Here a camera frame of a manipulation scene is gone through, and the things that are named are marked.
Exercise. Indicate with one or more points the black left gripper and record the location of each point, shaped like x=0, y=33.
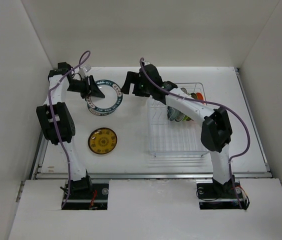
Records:
x=91, y=88

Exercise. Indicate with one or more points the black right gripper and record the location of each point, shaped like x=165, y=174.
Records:
x=134, y=77

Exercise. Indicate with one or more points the yellow patterned plate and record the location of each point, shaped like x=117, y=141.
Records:
x=102, y=141

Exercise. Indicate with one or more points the blue floral teal plate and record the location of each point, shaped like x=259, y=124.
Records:
x=172, y=113

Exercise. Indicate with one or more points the white plate orange sunburst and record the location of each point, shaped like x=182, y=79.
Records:
x=181, y=115

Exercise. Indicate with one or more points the dark olive patterned plate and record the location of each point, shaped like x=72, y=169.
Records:
x=194, y=96

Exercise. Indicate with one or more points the lime green plate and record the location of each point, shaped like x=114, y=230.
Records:
x=186, y=118

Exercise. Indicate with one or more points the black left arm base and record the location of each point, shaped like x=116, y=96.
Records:
x=94, y=199

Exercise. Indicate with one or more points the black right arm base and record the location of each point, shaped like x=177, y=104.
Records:
x=215, y=196

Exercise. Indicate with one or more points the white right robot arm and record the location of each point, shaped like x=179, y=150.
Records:
x=215, y=125

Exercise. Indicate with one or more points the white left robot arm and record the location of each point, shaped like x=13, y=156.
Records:
x=58, y=126

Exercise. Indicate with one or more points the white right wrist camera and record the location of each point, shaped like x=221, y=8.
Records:
x=145, y=62

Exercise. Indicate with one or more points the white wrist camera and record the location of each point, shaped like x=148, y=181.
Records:
x=84, y=71
x=145, y=62

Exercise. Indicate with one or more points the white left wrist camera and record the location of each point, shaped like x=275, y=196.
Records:
x=84, y=71

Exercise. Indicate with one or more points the white wire dish rack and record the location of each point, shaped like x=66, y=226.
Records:
x=170, y=138

